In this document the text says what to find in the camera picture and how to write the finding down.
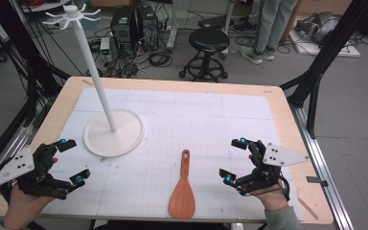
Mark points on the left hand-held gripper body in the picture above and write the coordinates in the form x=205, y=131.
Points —
x=9, y=167

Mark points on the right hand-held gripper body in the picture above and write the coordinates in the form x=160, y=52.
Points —
x=278, y=155

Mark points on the white hook rack stand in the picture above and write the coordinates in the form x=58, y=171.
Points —
x=115, y=140

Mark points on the wooden rice spatula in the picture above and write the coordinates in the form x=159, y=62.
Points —
x=182, y=198

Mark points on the person's left hand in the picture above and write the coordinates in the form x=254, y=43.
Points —
x=22, y=209

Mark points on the person's right hand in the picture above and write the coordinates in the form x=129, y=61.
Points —
x=273, y=199

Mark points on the black tape strip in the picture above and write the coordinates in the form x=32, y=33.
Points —
x=317, y=181

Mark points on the white gridded mat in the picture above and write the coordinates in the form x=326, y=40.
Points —
x=188, y=121

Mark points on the tan tape strip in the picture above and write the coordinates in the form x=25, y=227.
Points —
x=87, y=82

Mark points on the small grey power supply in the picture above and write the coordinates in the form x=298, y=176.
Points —
x=105, y=48

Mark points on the black round stool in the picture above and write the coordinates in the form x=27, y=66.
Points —
x=209, y=40

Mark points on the white flat board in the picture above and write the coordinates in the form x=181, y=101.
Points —
x=329, y=50

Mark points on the black flat case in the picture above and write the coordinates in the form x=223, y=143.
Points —
x=214, y=21

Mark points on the white metal table leg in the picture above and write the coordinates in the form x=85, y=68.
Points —
x=172, y=25
x=229, y=19

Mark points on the black computer tower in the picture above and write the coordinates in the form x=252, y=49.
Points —
x=147, y=25
x=123, y=28

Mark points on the grey bag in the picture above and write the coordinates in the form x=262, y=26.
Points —
x=319, y=25

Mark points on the aluminium rail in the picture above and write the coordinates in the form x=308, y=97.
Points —
x=3, y=153
x=327, y=179

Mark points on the black metal frame post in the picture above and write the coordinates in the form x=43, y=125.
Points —
x=12, y=48
x=329, y=48

